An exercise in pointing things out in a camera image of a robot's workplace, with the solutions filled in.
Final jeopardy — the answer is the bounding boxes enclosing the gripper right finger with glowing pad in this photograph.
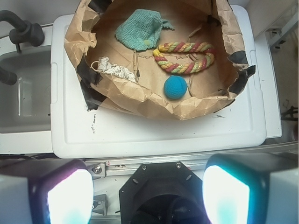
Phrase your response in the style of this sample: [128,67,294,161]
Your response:
[202,153,299,224]

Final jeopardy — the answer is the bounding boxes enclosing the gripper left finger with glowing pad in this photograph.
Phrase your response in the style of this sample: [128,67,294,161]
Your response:
[0,159,94,224]

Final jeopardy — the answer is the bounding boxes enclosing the teal blue knitted cloth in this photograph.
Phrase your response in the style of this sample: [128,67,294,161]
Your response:
[115,9,175,51]

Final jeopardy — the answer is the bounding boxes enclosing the white plastic lid board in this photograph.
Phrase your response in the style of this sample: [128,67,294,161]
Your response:
[50,15,266,158]

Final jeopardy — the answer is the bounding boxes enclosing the grey sink basin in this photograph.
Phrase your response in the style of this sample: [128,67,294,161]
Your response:
[0,46,51,133]

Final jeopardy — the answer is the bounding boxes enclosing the blue knitted ball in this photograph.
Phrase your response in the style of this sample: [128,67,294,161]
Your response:
[164,75,187,100]

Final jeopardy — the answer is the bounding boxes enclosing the crumpled white paper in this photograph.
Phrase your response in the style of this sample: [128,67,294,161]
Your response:
[91,56,136,83]

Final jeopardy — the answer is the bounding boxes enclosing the brown paper bag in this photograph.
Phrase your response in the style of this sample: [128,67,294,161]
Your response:
[64,0,256,120]

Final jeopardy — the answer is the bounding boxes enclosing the black faucet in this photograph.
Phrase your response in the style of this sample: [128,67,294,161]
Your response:
[0,10,45,85]

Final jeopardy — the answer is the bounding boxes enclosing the aluminium rail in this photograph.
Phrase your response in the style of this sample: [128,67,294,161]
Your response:
[84,141,299,179]

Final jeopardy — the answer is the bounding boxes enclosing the multicolour twisted rope toy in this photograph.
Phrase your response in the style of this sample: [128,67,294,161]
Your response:
[153,42,216,75]

